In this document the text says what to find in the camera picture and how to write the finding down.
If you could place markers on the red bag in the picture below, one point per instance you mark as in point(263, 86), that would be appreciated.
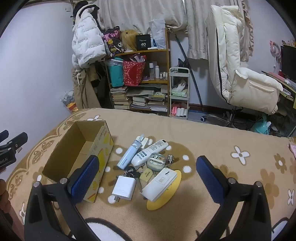
point(133, 74)

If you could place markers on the pile of books and papers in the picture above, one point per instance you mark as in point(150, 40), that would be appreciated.
point(150, 100)

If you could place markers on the cartoon earbud case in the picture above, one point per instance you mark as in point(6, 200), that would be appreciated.
point(156, 162)

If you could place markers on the beige curtain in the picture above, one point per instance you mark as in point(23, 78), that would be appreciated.
point(138, 14)

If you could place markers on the cluttered desk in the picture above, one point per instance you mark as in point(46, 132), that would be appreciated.
point(286, 92)

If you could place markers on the teal bag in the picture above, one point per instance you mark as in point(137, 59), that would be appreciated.
point(115, 73)

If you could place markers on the cream padded office chair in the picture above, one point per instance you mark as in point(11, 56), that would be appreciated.
point(231, 58)

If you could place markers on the row of small bottles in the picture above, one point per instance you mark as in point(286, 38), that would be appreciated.
point(157, 71)

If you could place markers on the white paper bag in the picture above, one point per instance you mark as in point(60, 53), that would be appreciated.
point(158, 34)

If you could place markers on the snack bag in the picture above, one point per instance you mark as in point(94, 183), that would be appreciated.
point(68, 102)

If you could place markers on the stack of books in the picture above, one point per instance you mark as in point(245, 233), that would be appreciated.
point(120, 97)

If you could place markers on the black monitor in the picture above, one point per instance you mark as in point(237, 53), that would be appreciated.
point(289, 61)

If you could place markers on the black box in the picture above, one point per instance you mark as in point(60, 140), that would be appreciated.
point(143, 42)

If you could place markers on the tan flower printed blanket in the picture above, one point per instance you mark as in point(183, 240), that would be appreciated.
point(208, 139)

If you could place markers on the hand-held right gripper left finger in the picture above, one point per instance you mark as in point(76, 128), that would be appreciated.
point(86, 176)

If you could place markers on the dark pole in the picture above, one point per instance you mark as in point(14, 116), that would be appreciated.
point(192, 76)

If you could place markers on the cartoon printed bag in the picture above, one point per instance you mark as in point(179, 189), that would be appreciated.
point(112, 41)

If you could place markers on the green and yellow oval board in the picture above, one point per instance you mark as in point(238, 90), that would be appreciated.
point(161, 204)

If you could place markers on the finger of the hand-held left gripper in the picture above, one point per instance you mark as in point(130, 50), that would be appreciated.
point(18, 140)
point(3, 135)

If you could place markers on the pink fan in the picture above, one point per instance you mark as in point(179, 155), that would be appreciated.
point(275, 49)

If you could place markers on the wooden shelf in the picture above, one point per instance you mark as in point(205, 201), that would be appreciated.
point(168, 69)

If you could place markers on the cardboard box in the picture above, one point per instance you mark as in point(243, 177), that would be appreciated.
point(69, 143)

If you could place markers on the white puffer jacket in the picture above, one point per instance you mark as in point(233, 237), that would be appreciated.
point(86, 39)

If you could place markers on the beige coat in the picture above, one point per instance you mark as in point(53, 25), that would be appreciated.
point(84, 92)

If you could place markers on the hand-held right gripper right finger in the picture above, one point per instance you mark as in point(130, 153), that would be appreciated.
point(208, 178)

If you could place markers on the pink cloth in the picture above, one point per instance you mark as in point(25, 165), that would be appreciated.
point(293, 149)

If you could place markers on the bunch of keys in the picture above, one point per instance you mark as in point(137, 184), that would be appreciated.
point(130, 171)

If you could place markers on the blond wig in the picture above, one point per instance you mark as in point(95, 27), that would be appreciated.
point(128, 40)

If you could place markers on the white charger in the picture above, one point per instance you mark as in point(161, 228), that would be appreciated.
point(123, 188)

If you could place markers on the white rolling cart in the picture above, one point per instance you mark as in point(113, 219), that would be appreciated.
point(179, 92)

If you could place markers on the tan card tag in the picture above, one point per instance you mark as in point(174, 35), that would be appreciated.
point(147, 175)

